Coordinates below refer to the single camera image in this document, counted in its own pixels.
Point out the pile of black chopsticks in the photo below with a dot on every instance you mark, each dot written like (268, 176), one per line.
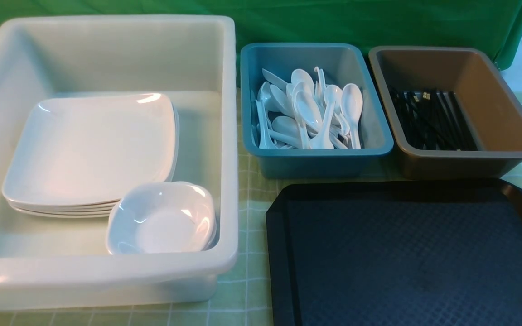
(433, 119)

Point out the green checkered tablecloth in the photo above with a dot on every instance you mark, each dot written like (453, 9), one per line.
(242, 296)

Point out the white bowl in tub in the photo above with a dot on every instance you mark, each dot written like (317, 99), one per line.
(167, 217)

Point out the stack of white square plates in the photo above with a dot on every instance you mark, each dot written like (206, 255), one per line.
(93, 149)

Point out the green backdrop cloth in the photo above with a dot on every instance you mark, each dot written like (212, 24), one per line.
(492, 26)

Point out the large white plastic tub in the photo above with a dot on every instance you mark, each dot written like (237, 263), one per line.
(90, 108)

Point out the pile of white spoons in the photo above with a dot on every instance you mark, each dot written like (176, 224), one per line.
(307, 114)

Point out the brown plastic bin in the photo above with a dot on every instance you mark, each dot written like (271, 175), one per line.
(492, 111)

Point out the black serving tray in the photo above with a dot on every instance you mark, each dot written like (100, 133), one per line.
(397, 253)

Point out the teal plastic bin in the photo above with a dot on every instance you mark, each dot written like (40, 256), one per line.
(342, 64)

